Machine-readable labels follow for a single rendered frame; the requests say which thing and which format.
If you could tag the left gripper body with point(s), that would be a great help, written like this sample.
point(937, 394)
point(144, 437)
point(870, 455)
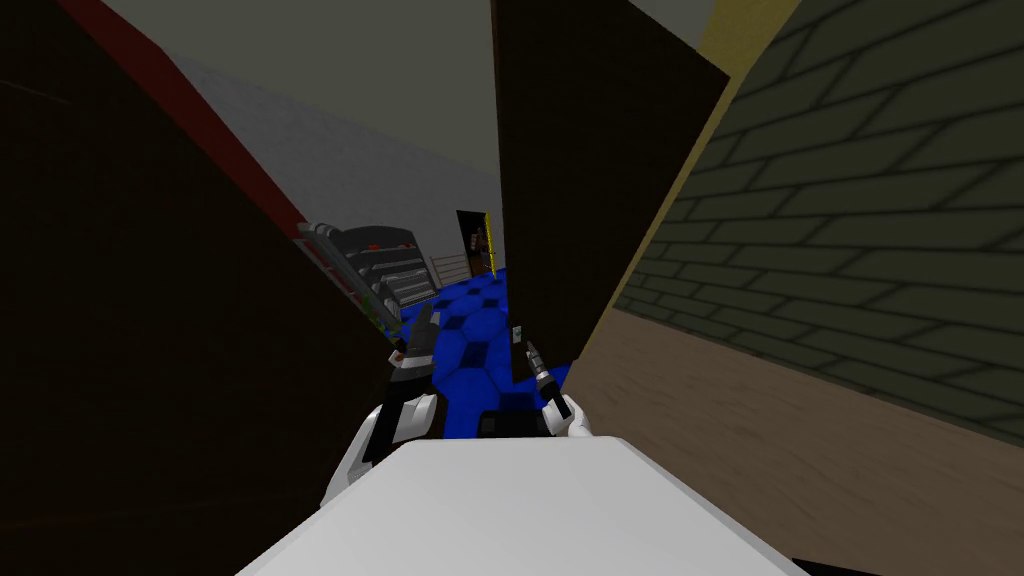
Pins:
point(422, 340)

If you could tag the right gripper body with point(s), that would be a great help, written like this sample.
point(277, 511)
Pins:
point(540, 370)

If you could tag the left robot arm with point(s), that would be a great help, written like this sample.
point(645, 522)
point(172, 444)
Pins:
point(408, 416)

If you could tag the grey shelving unit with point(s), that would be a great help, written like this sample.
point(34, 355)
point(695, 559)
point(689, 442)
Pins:
point(384, 268)

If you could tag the dark doorway with yellow edge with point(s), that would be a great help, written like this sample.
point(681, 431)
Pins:
point(476, 244)

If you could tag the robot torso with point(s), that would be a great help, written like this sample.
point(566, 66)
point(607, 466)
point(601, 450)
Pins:
point(520, 512)

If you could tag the dark brown door leaf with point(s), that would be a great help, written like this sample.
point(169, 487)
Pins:
point(600, 176)

